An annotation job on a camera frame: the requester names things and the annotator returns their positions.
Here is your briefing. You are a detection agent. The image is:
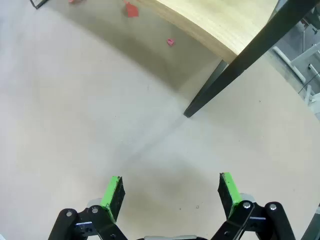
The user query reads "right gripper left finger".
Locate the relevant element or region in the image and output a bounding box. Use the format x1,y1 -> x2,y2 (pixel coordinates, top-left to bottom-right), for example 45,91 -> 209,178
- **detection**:
48,175 -> 129,240

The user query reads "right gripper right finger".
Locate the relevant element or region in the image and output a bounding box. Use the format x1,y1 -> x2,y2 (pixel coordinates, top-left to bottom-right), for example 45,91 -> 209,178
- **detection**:
211,171 -> 296,240

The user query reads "wooden shelf board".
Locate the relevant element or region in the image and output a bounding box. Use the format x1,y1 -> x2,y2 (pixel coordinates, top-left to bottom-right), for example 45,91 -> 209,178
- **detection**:
134,0 -> 281,58

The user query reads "large red paper scrap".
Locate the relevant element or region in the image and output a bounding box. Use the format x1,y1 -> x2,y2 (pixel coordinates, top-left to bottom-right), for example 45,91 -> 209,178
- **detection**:
122,0 -> 140,18

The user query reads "white metal table frame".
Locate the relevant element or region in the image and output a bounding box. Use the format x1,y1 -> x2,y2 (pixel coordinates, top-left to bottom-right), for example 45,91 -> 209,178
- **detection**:
271,9 -> 320,106

